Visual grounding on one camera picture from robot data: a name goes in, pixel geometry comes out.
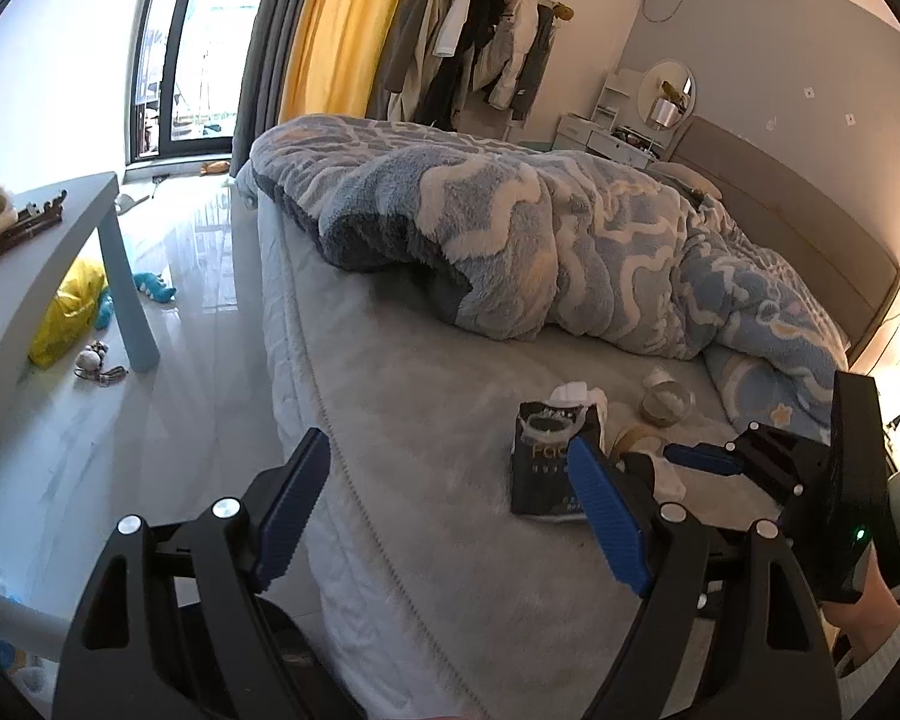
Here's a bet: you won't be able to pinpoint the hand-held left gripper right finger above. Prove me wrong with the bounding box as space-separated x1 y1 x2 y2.
566 435 845 720

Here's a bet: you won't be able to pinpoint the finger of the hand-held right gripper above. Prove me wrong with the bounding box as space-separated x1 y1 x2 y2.
664 422 833 512

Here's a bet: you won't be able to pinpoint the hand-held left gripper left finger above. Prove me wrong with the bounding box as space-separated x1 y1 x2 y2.
51 427 368 720

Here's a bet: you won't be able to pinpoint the brown cardboard ring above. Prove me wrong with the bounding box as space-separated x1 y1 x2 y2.
607 426 665 458

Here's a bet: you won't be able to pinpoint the black tissue pack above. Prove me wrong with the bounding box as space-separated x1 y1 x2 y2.
510 401 608 522

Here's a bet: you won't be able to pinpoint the white tissue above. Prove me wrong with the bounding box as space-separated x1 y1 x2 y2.
544 382 608 421

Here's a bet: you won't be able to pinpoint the person's right forearm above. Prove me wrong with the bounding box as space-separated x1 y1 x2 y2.
821 547 900 720

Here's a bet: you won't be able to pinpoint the clear tape roll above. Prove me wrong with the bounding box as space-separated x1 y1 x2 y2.
640 367 695 427

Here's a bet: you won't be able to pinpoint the bed with white mattress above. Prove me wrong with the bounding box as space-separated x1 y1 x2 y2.
236 112 900 720

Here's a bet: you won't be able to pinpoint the grey bed headboard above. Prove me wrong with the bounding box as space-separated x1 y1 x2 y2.
671 114 900 368

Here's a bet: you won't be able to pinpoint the blue plush toy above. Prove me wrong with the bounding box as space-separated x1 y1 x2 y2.
133 270 177 305

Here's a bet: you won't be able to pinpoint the blue patterned fleece blanket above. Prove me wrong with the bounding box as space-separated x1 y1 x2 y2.
249 114 852 432

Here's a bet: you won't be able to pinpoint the beige pillow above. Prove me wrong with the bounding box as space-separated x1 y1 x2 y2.
649 161 725 200

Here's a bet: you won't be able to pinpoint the yellow plastic bag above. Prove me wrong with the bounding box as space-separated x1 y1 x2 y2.
28 256 108 368

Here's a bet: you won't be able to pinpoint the blue printed package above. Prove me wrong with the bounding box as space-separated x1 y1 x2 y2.
0 634 50 695

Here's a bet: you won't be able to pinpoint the silver shade table lamp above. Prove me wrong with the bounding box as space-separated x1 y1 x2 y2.
649 99 683 155

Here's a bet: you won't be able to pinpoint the white dresser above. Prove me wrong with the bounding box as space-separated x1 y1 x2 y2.
555 69 657 170

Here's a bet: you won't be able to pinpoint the light blue table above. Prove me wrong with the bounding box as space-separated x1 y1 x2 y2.
0 171 160 638

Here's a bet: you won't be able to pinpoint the dark carved stick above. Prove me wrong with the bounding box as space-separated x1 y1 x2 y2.
0 191 68 275

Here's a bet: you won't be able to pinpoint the grey hanging trousers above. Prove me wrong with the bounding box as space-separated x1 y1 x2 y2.
510 4 556 121

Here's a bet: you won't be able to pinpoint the white puffy hanging jacket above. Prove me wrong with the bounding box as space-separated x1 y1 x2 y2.
472 0 541 110

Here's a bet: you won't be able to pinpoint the grey curtain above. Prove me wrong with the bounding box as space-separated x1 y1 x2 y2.
232 0 323 173

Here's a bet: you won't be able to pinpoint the black framed glass door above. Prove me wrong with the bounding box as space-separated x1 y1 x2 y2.
124 0 260 166

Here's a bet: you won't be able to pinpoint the yellow curtain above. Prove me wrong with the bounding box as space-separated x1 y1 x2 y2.
277 0 421 125

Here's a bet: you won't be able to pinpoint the black hanging jacket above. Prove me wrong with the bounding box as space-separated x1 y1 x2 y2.
457 0 526 53

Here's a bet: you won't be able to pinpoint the white hanging shirt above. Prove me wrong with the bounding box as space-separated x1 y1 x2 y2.
431 0 473 57

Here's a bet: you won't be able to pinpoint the small keychain toy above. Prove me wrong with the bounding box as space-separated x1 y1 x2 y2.
75 341 128 387

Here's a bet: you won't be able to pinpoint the round wall mirror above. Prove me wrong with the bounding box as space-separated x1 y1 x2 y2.
640 62 697 128

